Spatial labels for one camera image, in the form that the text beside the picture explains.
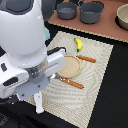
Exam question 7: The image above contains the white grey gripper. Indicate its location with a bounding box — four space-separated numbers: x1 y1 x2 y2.
0 47 66 101

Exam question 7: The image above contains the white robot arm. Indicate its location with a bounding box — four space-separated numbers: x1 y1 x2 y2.
0 0 66 100

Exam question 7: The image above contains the woven beige placemat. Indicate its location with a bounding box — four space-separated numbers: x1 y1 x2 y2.
24 30 115 128

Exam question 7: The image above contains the round beige plate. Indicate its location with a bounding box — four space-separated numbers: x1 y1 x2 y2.
57 55 81 78

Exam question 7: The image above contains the yellow toy banana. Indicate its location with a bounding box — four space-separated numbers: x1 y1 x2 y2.
74 38 82 52

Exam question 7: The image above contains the beige bowl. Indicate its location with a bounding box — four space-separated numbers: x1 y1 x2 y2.
117 4 128 30

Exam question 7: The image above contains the fork with wooden handle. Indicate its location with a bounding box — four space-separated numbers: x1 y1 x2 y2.
51 74 84 89

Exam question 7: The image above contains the knife with wooden handle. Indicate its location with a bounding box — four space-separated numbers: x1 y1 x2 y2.
76 55 96 63

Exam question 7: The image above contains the grey saucepan with handle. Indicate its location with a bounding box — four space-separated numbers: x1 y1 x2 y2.
56 2 77 20

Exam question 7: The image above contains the grey pot with lid handles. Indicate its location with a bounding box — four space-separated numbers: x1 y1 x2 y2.
78 0 105 24

